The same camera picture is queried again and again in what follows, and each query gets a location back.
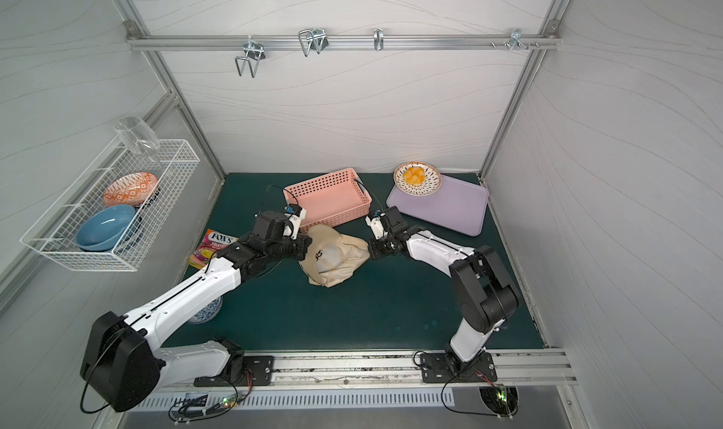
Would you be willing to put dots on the patterned ceramic plate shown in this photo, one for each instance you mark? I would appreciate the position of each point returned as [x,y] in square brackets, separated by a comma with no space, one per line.
[432,184]

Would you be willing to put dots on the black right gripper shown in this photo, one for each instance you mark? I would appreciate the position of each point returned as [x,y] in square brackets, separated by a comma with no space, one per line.
[377,247]

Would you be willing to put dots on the orange patterned bowl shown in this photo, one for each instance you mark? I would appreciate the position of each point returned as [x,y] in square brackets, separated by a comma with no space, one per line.
[132,189]

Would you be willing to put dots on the lavender plastic tray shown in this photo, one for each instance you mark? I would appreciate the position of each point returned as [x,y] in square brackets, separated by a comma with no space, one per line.
[457,205]

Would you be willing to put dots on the metal hook right end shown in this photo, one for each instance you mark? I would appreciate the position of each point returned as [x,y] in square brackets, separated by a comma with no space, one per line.
[515,42]

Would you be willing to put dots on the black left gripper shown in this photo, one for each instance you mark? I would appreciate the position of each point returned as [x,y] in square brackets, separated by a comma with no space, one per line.
[299,246]

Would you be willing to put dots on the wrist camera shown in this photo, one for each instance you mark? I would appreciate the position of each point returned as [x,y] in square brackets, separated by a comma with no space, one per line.
[376,226]
[295,215]

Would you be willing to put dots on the metal double hook left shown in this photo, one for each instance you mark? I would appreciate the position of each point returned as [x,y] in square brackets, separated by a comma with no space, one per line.
[253,54]

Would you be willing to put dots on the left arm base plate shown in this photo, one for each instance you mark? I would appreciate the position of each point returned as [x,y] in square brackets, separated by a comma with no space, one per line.
[247,371]

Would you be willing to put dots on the aluminium top rail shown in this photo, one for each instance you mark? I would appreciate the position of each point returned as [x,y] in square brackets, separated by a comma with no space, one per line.
[548,40]

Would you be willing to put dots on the blue ceramic bowl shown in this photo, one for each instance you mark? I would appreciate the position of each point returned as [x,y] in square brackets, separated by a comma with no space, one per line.
[104,230]

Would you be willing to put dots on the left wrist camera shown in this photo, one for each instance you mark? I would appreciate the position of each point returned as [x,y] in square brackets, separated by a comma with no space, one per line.
[295,215]

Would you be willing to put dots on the metal double hook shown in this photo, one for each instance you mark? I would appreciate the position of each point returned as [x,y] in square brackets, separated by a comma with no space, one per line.
[253,54]
[313,40]

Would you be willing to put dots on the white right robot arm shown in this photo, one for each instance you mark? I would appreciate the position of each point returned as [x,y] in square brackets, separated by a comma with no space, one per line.
[486,294]

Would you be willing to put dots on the pink perforated plastic basket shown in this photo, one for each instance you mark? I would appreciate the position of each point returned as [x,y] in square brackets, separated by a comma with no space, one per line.
[332,199]

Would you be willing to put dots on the clear drinking glass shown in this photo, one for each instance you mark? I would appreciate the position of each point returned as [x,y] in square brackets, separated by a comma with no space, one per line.
[138,137]

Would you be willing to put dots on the white wire wall basket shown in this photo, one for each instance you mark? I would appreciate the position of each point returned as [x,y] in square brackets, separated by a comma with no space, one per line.
[53,234]

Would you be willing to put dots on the small metal hook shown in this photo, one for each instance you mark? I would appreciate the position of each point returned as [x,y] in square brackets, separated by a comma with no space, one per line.
[378,39]

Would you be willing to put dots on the orange fruit pieces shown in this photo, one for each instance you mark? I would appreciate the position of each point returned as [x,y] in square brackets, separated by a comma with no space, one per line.
[414,176]

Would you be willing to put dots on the Fox's fruit candy bag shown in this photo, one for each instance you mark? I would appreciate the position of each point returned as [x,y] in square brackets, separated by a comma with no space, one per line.
[212,242]

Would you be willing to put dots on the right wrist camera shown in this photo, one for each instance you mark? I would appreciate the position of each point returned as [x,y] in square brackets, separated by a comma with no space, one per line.
[376,226]

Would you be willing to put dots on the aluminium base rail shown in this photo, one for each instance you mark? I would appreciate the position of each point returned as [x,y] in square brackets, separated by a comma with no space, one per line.
[377,369]

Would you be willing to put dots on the blue white porcelain bowl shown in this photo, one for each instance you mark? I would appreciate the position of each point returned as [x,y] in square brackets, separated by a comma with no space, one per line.
[207,313]

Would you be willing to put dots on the right round fan board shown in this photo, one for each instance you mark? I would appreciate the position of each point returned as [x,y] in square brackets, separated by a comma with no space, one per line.
[500,401]

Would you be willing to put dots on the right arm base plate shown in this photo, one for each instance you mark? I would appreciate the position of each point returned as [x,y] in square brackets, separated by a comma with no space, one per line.
[443,367]

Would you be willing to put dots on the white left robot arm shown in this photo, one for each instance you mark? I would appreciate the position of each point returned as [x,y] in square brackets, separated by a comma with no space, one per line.
[126,360]

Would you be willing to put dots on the beige baseball cap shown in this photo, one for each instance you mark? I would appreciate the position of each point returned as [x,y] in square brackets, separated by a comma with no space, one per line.
[333,257]

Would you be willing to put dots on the metal double hook middle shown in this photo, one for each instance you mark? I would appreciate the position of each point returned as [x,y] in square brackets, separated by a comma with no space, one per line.
[313,40]

